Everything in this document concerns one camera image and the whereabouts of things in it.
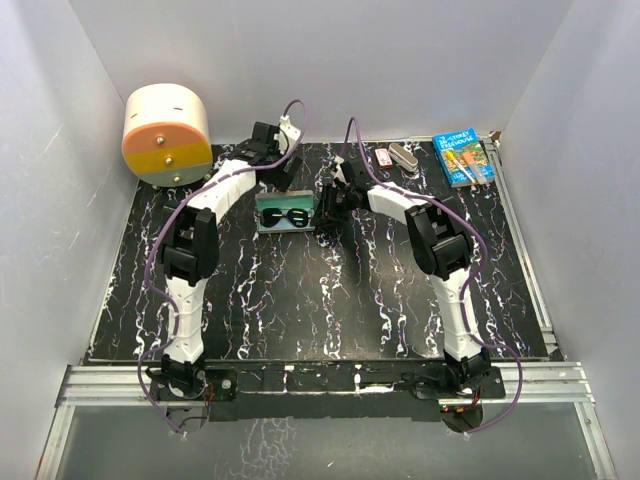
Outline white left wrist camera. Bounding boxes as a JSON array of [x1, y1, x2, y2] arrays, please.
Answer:
[[277, 115, 301, 155]]

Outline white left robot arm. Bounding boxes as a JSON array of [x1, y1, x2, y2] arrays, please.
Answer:
[[156, 114, 301, 399]]

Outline orange grey marker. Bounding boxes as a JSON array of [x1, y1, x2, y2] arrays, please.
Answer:
[[463, 152, 487, 185]]

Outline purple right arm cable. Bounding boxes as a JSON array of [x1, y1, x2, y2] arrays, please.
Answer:
[[339, 116, 524, 434]]

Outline black sunglasses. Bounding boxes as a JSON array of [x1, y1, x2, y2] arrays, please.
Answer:
[[260, 208, 309, 229]]

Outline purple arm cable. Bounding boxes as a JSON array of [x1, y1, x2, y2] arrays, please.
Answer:
[[134, 98, 306, 435], [339, 116, 524, 434]]

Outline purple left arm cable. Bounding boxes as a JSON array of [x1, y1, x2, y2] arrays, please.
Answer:
[[134, 98, 306, 435]]

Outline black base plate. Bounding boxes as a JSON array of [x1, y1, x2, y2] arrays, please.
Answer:
[[143, 360, 506, 423]]

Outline yellow white marker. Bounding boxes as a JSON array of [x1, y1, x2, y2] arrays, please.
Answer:
[[445, 150, 476, 185]]

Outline round mini drawer cabinet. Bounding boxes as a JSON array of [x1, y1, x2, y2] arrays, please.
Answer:
[[121, 83, 213, 188]]

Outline blue paperback book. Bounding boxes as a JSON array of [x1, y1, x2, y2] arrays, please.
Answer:
[[432, 128, 495, 188]]

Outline small red white box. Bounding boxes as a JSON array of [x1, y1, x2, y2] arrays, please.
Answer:
[[374, 148, 393, 169]]

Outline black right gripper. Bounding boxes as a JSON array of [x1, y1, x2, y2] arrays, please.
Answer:
[[311, 183, 356, 227]]

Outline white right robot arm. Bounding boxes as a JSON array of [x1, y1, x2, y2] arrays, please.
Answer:
[[311, 156, 491, 397]]

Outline grey glasses case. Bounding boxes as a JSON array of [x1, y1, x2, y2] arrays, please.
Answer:
[[255, 190, 315, 234]]

